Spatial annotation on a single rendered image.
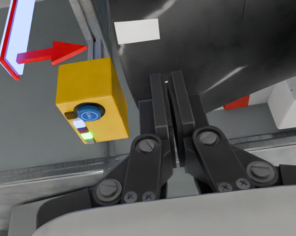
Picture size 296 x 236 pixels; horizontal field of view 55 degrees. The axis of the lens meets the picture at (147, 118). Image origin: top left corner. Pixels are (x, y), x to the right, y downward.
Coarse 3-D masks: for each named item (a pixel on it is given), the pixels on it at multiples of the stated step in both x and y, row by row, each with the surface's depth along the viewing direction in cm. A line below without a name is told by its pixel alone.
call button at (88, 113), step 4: (80, 108) 49; (84, 108) 48; (88, 108) 48; (92, 108) 48; (96, 108) 49; (80, 112) 49; (84, 112) 49; (88, 112) 49; (92, 112) 49; (96, 112) 49; (100, 112) 50; (80, 116) 50; (84, 116) 50; (88, 116) 50; (92, 116) 50; (96, 116) 50; (100, 116) 50; (84, 120) 51; (88, 120) 51; (92, 120) 51
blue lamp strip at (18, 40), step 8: (24, 0) 26; (32, 0) 28; (24, 8) 26; (32, 8) 28; (16, 16) 24; (24, 16) 26; (16, 24) 24; (24, 24) 25; (16, 32) 24; (24, 32) 25; (16, 40) 24; (24, 40) 25; (8, 48) 22; (16, 48) 23; (24, 48) 25; (8, 56) 22; (16, 64) 23
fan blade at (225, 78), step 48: (144, 0) 20; (192, 0) 20; (240, 0) 20; (288, 0) 20; (144, 48) 22; (192, 48) 22; (240, 48) 23; (288, 48) 23; (144, 96) 25; (240, 96) 28
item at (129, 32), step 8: (120, 24) 21; (128, 24) 21; (136, 24) 21; (144, 24) 21; (152, 24) 21; (120, 32) 21; (128, 32) 21; (136, 32) 21; (144, 32) 21; (152, 32) 21; (120, 40) 22; (128, 40) 22; (136, 40) 22; (144, 40) 22
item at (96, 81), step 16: (80, 64) 51; (96, 64) 51; (112, 64) 52; (64, 80) 50; (80, 80) 50; (96, 80) 49; (112, 80) 49; (64, 96) 48; (80, 96) 48; (96, 96) 47; (112, 96) 48; (64, 112) 50; (112, 112) 51; (96, 128) 56; (112, 128) 56; (128, 128) 61
